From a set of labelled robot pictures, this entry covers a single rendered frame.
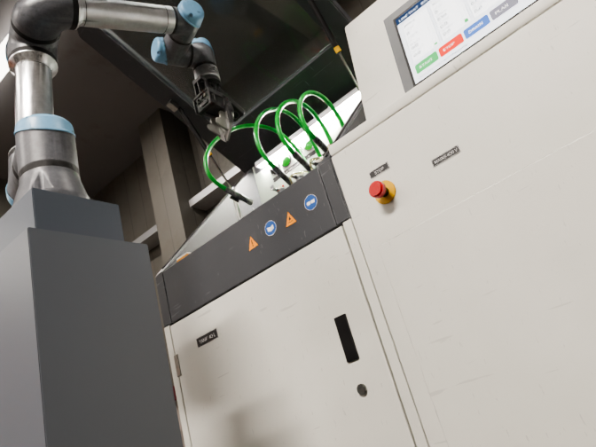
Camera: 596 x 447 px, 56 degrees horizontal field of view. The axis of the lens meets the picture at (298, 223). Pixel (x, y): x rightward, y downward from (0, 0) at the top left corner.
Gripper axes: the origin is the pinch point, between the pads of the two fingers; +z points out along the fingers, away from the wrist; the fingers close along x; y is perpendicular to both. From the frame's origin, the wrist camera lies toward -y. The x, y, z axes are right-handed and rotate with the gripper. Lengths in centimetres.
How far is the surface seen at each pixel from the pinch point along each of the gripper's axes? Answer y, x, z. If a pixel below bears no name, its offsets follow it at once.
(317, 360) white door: 7, 15, 71
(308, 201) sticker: 6.6, 24.8, 36.2
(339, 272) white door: 7, 27, 55
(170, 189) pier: -158, -205, -132
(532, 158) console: 7, 73, 53
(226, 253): 6.6, -4.8, 35.9
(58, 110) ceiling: -91, -239, -208
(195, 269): 6.6, -17.7, 34.8
